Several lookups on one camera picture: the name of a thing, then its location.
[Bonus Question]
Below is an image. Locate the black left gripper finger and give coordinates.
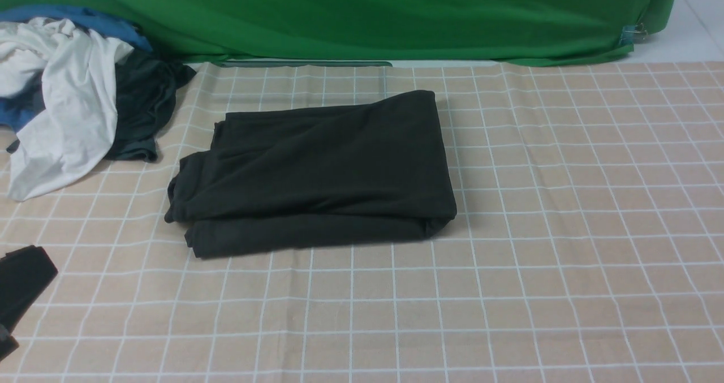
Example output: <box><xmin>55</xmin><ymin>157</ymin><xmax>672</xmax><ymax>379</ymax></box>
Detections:
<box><xmin>1</xmin><ymin>246</ymin><xmax>58</xmax><ymax>360</ymax></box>

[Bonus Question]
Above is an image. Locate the dark gray long-sleeved shirt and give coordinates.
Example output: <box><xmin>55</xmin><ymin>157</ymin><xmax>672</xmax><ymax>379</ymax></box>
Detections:
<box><xmin>165</xmin><ymin>90</ymin><xmax>458</xmax><ymax>259</ymax></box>

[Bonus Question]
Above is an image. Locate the white crumpled garment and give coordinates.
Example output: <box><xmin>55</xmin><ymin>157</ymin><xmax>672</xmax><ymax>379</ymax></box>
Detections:
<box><xmin>2</xmin><ymin>18</ymin><xmax>133</xmax><ymax>201</ymax></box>

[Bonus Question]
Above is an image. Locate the blue crumpled garment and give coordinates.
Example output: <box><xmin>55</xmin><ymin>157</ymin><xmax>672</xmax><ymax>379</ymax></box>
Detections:
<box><xmin>1</xmin><ymin>5</ymin><xmax>153</xmax><ymax>131</ymax></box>

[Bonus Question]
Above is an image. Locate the dark gray crumpled garment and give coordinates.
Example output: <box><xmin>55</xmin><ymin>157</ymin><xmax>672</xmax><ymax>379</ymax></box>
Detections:
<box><xmin>104</xmin><ymin>49</ymin><xmax>196</xmax><ymax>163</ymax></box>

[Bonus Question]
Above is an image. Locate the green backdrop cloth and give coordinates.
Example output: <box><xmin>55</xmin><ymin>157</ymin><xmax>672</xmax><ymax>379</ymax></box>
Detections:
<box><xmin>2</xmin><ymin>0</ymin><xmax>674</xmax><ymax>67</ymax></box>

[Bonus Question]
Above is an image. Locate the beige checkered tablecloth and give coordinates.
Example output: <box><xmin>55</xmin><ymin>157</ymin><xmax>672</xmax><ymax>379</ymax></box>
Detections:
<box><xmin>1</xmin><ymin>62</ymin><xmax>723</xmax><ymax>382</ymax></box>

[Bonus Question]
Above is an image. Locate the blue binder clip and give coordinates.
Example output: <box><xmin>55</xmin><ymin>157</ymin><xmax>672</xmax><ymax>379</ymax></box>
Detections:
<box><xmin>618</xmin><ymin>23</ymin><xmax>649</xmax><ymax>47</ymax></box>

